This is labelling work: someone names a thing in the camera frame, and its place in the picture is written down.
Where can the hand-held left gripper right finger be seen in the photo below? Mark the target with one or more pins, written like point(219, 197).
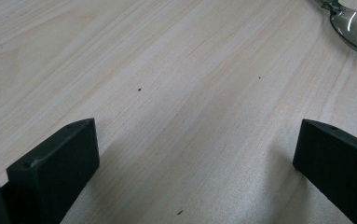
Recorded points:
point(337, 168)

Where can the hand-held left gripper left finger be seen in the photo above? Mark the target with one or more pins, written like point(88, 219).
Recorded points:
point(55, 168)

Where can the metal spoon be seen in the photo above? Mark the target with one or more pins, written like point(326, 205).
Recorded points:
point(356, 28)

